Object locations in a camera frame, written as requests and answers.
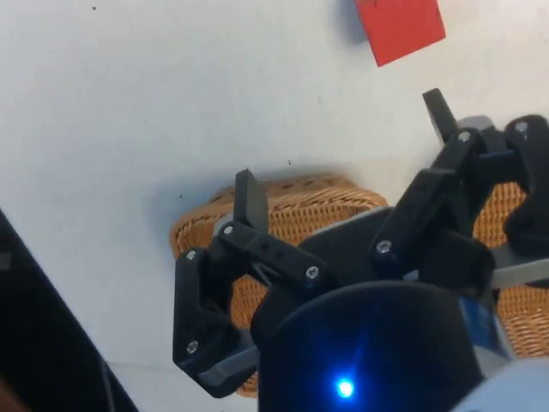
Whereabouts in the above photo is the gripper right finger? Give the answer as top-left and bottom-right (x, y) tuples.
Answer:
(370, 88), (549, 300)

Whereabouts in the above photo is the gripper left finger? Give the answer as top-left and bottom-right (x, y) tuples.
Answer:
(172, 168), (332, 401)

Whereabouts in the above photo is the red cube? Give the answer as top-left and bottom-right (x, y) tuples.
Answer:
(354, 0), (446, 68)

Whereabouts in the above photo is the wicker basket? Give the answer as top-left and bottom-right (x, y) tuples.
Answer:
(471, 182), (549, 361)
(169, 171), (389, 398)

